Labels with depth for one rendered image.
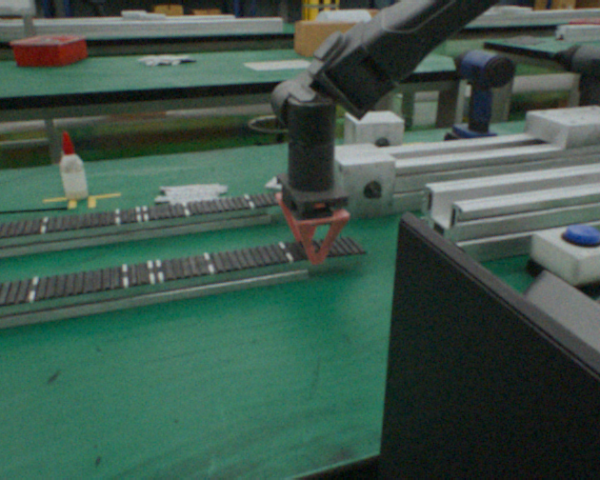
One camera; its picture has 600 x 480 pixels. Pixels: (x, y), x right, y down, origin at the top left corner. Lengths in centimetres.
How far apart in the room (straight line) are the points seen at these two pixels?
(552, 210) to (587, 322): 63
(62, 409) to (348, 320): 31
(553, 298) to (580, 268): 49
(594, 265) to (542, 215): 12
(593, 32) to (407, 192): 303
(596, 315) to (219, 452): 34
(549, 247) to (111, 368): 53
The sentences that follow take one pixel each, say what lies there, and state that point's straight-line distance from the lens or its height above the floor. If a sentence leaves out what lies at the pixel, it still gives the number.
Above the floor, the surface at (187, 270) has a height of 81.
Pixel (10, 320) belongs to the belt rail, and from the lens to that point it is 70.
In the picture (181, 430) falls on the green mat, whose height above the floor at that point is 78.
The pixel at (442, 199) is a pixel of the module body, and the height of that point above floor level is 85.
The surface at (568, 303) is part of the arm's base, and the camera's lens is 23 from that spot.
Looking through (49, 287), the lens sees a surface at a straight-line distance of 70.
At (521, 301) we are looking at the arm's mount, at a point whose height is 103.
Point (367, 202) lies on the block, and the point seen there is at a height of 81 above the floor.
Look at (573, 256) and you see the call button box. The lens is 72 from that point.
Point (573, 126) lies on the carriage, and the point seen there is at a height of 90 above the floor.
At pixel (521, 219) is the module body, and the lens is 80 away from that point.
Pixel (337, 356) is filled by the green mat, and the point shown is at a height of 78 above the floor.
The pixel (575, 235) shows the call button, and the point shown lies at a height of 85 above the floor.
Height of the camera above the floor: 113
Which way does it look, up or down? 26 degrees down
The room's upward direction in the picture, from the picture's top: straight up
